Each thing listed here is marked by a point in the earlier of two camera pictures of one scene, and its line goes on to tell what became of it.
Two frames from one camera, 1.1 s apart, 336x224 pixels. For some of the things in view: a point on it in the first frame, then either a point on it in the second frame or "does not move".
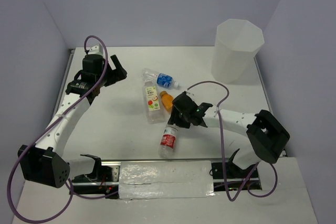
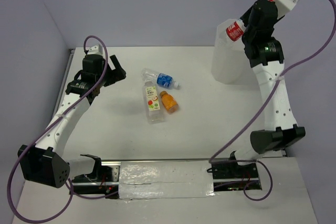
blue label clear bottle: [162, 80] does not move
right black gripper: [174, 118] to [245, 16]
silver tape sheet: [147, 179] does not move
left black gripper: [120, 73] does not move
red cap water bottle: [168, 141] to [235, 31]
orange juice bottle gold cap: [167, 100] does not move
